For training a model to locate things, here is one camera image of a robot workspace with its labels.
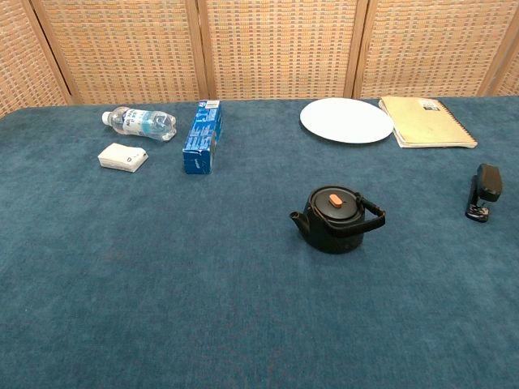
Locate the yellow spiral notebook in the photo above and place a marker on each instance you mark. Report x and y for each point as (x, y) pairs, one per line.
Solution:
(425, 121)

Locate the clear plastic water bottle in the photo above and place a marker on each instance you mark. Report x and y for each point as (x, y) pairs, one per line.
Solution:
(142, 122)

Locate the black teapot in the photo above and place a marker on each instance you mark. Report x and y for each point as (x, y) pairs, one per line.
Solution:
(332, 231)

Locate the woven wooden folding screen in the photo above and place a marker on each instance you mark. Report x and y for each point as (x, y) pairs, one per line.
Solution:
(263, 44)

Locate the long blue carton box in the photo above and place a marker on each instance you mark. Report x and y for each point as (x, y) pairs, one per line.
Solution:
(202, 138)

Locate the blue table cloth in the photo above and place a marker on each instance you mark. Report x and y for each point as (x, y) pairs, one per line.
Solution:
(162, 283)

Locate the black stapler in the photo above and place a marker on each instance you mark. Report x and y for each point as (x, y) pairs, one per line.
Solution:
(486, 186)

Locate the small white box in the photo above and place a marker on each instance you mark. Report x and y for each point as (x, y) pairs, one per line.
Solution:
(119, 157)

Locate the white round plate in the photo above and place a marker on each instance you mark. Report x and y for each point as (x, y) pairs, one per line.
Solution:
(344, 120)

